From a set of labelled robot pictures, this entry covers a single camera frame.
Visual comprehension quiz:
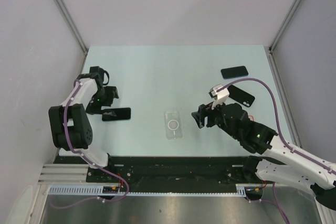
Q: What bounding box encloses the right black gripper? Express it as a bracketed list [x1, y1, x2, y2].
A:
[191, 97, 239, 140]

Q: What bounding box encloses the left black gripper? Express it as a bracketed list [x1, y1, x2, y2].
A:
[89, 87, 119, 116]

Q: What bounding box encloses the black teal phone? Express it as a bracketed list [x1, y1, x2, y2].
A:
[102, 108, 131, 122]

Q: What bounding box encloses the clear phone case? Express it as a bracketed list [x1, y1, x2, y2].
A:
[164, 110, 183, 140]

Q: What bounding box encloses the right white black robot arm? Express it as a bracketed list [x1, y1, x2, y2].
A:
[191, 103, 335, 210]

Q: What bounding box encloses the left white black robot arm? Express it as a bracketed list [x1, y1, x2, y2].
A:
[48, 66, 119, 182]

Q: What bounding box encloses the black phone case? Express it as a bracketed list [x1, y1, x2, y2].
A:
[227, 85, 255, 108]

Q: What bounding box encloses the pink phone case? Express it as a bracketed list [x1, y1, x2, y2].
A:
[248, 115, 255, 122]

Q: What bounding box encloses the dark blue phone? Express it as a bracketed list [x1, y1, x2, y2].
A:
[220, 66, 249, 79]

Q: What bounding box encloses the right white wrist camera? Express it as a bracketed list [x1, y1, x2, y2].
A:
[209, 84, 229, 110]

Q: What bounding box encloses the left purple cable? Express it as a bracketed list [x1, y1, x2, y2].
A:
[49, 78, 130, 210]

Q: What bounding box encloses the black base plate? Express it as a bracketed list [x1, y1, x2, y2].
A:
[54, 155, 263, 185]

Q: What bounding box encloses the right aluminium frame post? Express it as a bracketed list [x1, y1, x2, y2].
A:
[270, 0, 319, 53]

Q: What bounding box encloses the aluminium frame post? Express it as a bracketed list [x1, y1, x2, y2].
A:
[39, 0, 89, 55]
[270, 0, 319, 53]

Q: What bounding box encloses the aluminium front rail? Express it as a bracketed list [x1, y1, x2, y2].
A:
[38, 164, 89, 185]

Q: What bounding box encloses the left aluminium frame post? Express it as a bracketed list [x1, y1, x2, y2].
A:
[39, 0, 89, 55]

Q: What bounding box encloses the white slotted cable duct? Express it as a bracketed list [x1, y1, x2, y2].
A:
[49, 184, 261, 196]

